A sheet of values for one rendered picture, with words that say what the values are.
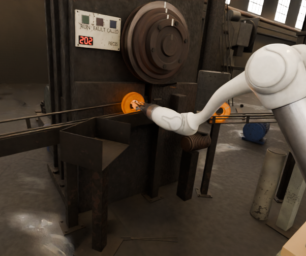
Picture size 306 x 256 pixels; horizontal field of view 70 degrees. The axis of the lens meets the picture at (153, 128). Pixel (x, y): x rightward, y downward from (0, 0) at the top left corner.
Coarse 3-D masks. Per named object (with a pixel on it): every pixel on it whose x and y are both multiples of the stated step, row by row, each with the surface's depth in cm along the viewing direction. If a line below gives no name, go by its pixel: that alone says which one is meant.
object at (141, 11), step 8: (144, 8) 121; (152, 8) 124; (168, 8) 129; (136, 16) 119; (128, 24) 123; (136, 24) 121; (184, 24) 139; (128, 32) 120; (128, 40) 121; (128, 48) 122; (128, 56) 124; (128, 64) 132; (136, 64) 128; (184, 64) 149; (136, 72) 130; (176, 72) 147; (144, 80) 136; (152, 80) 138; (160, 80) 142; (168, 80) 145
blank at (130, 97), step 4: (132, 92) 136; (136, 92) 138; (128, 96) 133; (132, 96) 134; (136, 96) 136; (140, 96) 138; (124, 100) 133; (128, 100) 134; (132, 100) 135; (136, 100) 137; (140, 100) 139; (124, 104) 133; (128, 104) 135; (124, 108) 134; (128, 108) 136; (124, 112) 137; (128, 112) 137
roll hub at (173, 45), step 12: (156, 24) 120; (168, 24) 123; (180, 24) 128; (156, 36) 121; (168, 36) 124; (180, 36) 131; (156, 48) 124; (168, 48) 127; (180, 48) 134; (156, 60) 125; (168, 60) 131
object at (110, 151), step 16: (80, 128) 104; (96, 128) 116; (112, 128) 113; (128, 128) 110; (64, 144) 92; (80, 144) 89; (96, 144) 86; (112, 144) 111; (128, 144) 112; (64, 160) 94; (80, 160) 91; (96, 160) 88; (112, 160) 97; (96, 176) 107; (96, 192) 110; (96, 208) 113; (96, 224) 116; (96, 240) 119; (112, 240) 128
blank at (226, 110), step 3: (222, 105) 159; (225, 105) 159; (228, 105) 159; (225, 108) 160; (228, 108) 160; (225, 111) 161; (228, 111) 161; (213, 114) 161; (216, 114) 162; (222, 114) 163; (225, 114) 162; (228, 114) 162; (210, 117) 165; (216, 117) 162; (219, 117) 162; (222, 117) 162; (225, 117) 162; (216, 120) 163; (219, 120) 163; (222, 120) 163
